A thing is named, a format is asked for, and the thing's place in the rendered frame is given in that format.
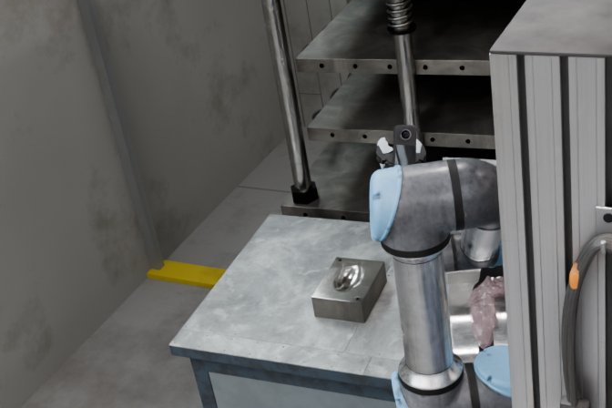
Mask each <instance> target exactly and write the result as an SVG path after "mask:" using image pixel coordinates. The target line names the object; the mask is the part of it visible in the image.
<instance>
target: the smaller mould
mask: <svg viewBox="0 0 612 408"><path fill-rule="evenodd" d="M386 282H387V278H386V270H385V264H384V261H377V260H359V259H350V258H341V257H336V258H335V260H334V262H333V263H332V265H331V266H330V268H329V269H328V271H327V272H326V274H325V275H324V277H323V279H322V280H321V282H320V284H319V286H318V287H317V289H316V290H315V292H314V293H313V294H312V296H311V301H312V306H313V310H314V316H315V317H320V318H326V319H334V320H341V321H354V322H361V323H365V322H366V320H367V318H368V316H369V314H370V313H371V311H372V308H373V306H374V304H375V302H376V301H377V300H378V298H379V296H380V294H381V292H382V290H383V288H384V286H385V284H386Z"/></svg>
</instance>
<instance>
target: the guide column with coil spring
mask: <svg viewBox="0 0 612 408"><path fill-rule="evenodd" d="M389 1H390V4H399V3H402V2H404V1H406V0H389ZM408 6H409V4H408V3H407V4H405V5H401V6H396V7H390V9H391V11H398V10H403V9H404V8H406V7H408ZM408 14H409V10H407V11H405V12H403V13H400V14H391V17H392V18H397V17H402V16H405V15H408ZM408 21H410V17H408V18H405V19H403V20H399V21H392V25H400V24H404V23H406V22H408ZM410 26H411V24H409V25H406V26H403V27H396V28H394V27H393V29H396V30H402V29H406V28H408V27H410ZM393 41H394V48H395V56H396V65H397V72H398V80H399V88H400V97H401V104H402V112H403V124H404V125H413V126H415V127H416V139H418V140H419V141H420V142H421V143H422V144H423V134H422V126H421V117H420V108H419V99H418V91H417V82H416V74H415V64H414V55H413V39H412V33H410V34H407V35H402V36H393Z"/></svg>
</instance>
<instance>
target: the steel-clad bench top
mask: <svg viewBox="0 0 612 408"><path fill-rule="evenodd" d="M336 257H341V258H350V259H359V260H377V261H384V264H385V270H386V278H387V282H386V284H385V286H384V288H383V289H382V292H381V294H380V296H379V298H378V300H377V301H376V302H375V304H374V306H373V308H372V311H371V313H370V314H369V316H368V318H367V320H366V322H365V323H361V322H354V321H341V320H334V319H326V318H320V317H315V316H314V310H313V306H312V301H311V296H312V294H313V293H314V292H315V290H316V289H317V287H318V286H319V284H320V282H321V280H322V279H323V277H324V275H325V274H326V272H327V271H328V269H329V268H330V266H331V265H332V263H333V262H334V260H335V258H336ZM169 346H173V347H179V348H185V349H191V350H197V351H204V352H215V353H221V354H227V355H233V356H239V357H245V358H251V359H257V360H263V361H269V362H280V363H286V364H292V365H298V366H304V367H311V368H316V369H323V370H328V371H335V372H346V373H351V374H358V375H363V376H370V377H375V378H382V379H388V380H391V379H392V373H393V372H395V371H397V370H398V366H399V363H400V360H401V359H402V357H403V356H404V349H403V336H402V329H401V323H400V315H399V308H398V301H397V294H396V287H395V280H394V273H393V260H392V256H390V255H389V254H387V253H386V252H385V251H384V250H383V248H382V245H381V242H378V241H374V240H372V236H371V227H370V222H361V221H350V220H339V219H318V218H308V217H297V216H286V215H275V214H270V215H269V216H268V217H267V218H266V220H265V221H264V222H263V224H262V225H261V226H260V228H259V229H258V230H257V232H256V233H255V234H254V235H253V237H252V238H251V239H250V241H249V242H248V244H247V245H246V246H245V247H244V249H243V250H242V251H241V253H240V254H239V255H238V257H237V258H236V259H235V260H234V261H233V262H232V263H231V265H230V266H229V268H228V269H227V270H226V272H225V273H224V274H223V275H222V277H221V278H220V279H219V281H218V282H217V283H216V285H215V286H214V287H213V289H212V290H211V291H210V292H209V294H208V295H207V297H206V298H205V299H204V300H203V302H202V303H201V304H200V305H199V306H198V308H197V309H196V310H195V311H194V313H193V314H192V315H191V317H190V318H189V319H188V321H187V322H186V323H185V325H184V326H183V327H182V328H181V330H180V331H179V332H178V334H177V335H176V337H175V338H174V339H173V340H172V342H171V343H170V344H169Z"/></svg>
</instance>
